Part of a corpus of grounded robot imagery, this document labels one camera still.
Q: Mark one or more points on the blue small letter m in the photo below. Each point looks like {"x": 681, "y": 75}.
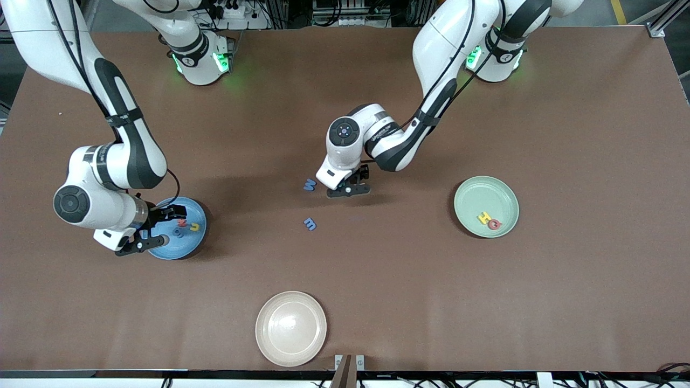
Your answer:
{"x": 310, "y": 224}

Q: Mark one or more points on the aluminium frame post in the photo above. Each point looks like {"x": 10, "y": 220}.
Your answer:
{"x": 660, "y": 27}

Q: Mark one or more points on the white table edge rail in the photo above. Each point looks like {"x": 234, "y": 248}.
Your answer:
{"x": 108, "y": 382}

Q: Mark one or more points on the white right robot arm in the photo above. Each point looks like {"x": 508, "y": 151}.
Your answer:
{"x": 32, "y": 37}

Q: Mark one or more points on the blue capital letter M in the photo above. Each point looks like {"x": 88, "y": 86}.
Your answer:
{"x": 309, "y": 185}

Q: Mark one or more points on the white power strip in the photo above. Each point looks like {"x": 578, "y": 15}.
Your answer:
{"x": 237, "y": 11}

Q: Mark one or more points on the pink capital letter Q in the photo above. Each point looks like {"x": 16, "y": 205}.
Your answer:
{"x": 489, "y": 224}

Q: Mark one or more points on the blue small letter g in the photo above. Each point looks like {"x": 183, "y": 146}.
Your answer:
{"x": 177, "y": 233}

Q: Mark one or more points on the yellow small letter c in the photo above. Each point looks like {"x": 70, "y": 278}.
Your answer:
{"x": 194, "y": 230}

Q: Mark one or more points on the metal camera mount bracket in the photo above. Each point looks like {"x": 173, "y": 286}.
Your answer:
{"x": 345, "y": 374}

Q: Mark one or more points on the blue plate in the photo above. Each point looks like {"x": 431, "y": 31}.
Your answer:
{"x": 183, "y": 245}

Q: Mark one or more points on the black equipment rack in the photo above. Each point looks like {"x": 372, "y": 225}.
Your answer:
{"x": 350, "y": 21}

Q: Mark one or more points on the beige plate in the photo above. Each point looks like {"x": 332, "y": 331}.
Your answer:
{"x": 291, "y": 328}

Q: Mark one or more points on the yellow capital letter H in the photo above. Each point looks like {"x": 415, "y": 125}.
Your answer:
{"x": 483, "y": 218}

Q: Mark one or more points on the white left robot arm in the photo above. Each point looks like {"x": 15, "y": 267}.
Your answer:
{"x": 447, "y": 32}

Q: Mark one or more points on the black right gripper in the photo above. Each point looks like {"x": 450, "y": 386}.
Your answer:
{"x": 157, "y": 214}

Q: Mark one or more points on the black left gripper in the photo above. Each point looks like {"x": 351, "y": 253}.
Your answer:
{"x": 363, "y": 172}

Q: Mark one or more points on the green plate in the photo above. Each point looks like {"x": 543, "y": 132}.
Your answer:
{"x": 485, "y": 196}

